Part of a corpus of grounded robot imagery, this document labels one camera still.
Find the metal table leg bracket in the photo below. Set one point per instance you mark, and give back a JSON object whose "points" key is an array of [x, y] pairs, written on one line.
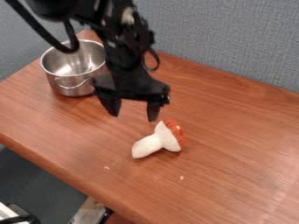
{"points": [[93, 213]]}

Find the white and orange toy mushroom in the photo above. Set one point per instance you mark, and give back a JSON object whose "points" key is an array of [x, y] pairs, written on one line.
{"points": [[168, 137]]}

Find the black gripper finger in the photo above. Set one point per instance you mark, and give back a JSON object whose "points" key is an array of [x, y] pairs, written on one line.
{"points": [[154, 110], [111, 102]]}

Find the stainless steel pot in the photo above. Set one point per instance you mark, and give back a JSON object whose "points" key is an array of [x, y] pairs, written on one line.
{"points": [[70, 70]]}

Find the white and black floor object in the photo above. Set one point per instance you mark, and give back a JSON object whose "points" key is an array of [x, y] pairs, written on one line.
{"points": [[13, 214]]}

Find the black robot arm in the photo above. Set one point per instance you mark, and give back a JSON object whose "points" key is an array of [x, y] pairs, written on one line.
{"points": [[127, 39]]}

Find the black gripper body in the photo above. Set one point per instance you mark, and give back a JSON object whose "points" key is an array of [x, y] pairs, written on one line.
{"points": [[129, 81]]}

